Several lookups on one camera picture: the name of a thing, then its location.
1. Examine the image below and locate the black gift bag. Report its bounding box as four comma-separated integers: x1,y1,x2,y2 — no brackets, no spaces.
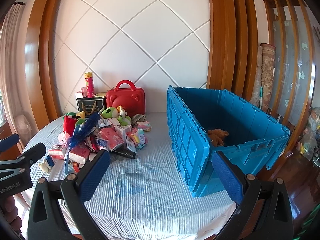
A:
76,97,107,117

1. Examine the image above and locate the teal broom handle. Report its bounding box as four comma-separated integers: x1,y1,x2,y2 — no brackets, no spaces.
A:
259,86,263,110

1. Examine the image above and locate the small pink pad pack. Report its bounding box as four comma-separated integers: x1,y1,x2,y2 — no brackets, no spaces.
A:
137,121,152,132

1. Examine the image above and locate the white medicine box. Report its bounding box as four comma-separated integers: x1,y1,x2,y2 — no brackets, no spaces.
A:
115,126,126,142

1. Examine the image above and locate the pastel sanitary pad pack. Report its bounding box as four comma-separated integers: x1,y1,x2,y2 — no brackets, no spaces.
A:
130,129,148,150

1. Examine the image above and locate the small white plush toy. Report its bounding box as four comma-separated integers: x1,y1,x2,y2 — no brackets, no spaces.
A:
39,155,55,173

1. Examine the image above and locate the green yellow duck plush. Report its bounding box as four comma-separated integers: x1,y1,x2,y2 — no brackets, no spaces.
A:
65,111,86,119

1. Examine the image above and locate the green frog plush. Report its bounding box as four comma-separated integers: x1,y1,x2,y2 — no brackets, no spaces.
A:
101,106,131,126

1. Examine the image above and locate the pink yellow tube can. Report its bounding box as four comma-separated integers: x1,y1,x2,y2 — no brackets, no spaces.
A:
84,72,94,98

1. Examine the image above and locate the pink tissue pack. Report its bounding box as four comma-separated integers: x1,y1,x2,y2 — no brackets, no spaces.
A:
69,143,91,165

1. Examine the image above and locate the person left hand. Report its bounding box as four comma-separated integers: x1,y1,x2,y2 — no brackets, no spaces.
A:
3,196,22,231

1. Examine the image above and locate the brown teddy bear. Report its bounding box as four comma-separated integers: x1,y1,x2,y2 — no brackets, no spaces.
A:
207,129,229,147

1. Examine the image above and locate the rolled patterned carpet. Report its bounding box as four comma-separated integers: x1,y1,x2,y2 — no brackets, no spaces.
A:
260,43,276,112

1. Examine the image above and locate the pink curtain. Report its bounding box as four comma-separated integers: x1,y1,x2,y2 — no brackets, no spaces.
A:
1,2,32,151

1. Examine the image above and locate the red plush toy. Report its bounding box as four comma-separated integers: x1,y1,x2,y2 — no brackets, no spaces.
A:
63,116,78,136

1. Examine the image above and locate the red bear suitcase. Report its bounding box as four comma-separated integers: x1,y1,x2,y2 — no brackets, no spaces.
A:
106,80,146,117

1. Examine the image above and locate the blue plastic storage crate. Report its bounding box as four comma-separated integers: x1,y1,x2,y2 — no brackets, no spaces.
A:
167,86,290,197

